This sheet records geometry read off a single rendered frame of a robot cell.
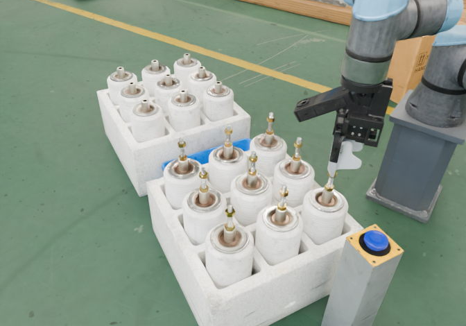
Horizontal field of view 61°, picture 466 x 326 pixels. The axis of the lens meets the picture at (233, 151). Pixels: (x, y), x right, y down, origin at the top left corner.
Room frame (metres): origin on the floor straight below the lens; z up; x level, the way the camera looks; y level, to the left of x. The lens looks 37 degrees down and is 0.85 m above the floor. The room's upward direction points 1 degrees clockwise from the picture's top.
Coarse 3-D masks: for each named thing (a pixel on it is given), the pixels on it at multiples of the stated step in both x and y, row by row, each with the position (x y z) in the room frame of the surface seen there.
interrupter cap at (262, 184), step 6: (246, 174) 0.70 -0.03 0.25; (258, 174) 0.70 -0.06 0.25; (240, 180) 0.68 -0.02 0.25; (246, 180) 0.68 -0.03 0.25; (258, 180) 0.68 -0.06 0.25; (264, 180) 0.68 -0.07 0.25; (240, 186) 0.66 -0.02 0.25; (246, 186) 0.66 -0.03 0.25; (258, 186) 0.66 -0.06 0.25; (264, 186) 0.66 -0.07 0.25; (246, 192) 0.64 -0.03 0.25; (252, 192) 0.64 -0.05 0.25; (258, 192) 0.64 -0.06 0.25
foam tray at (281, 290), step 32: (160, 192) 0.71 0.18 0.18; (160, 224) 0.67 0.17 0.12; (256, 224) 0.61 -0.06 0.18; (352, 224) 0.62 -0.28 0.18; (192, 256) 0.52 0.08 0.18; (256, 256) 0.53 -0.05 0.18; (320, 256) 0.53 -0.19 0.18; (192, 288) 0.49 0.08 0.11; (224, 288) 0.45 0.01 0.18; (256, 288) 0.45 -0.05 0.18; (288, 288) 0.49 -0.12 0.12; (320, 288) 0.54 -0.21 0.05; (224, 320) 0.42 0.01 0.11; (256, 320) 0.46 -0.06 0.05
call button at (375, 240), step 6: (366, 234) 0.46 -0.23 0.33; (372, 234) 0.46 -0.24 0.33; (378, 234) 0.46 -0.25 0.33; (384, 234) 0.46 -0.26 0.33; (366, 240) 0.45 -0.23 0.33; (372, 240) 0.45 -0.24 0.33; (378, 240) 0.45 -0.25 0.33; (384, 240) 0.45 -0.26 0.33; (372, 246) 0.44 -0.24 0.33; (378, 246) 0.44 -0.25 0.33; (384, 246) 0.44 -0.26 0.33
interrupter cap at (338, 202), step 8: (312, 192) 0.64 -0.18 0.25; (320, 192) 0.65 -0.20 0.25; (336, 192) 0.65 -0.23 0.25; (312, 200) 0.62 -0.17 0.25; (320, 200) 0.62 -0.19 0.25; (336, 200) 0.62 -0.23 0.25; (344, 200) 0.62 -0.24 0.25; (320, 208) 0.60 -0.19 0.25; (328, 208) 0.60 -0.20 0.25; (336, 208) 0.60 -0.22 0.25
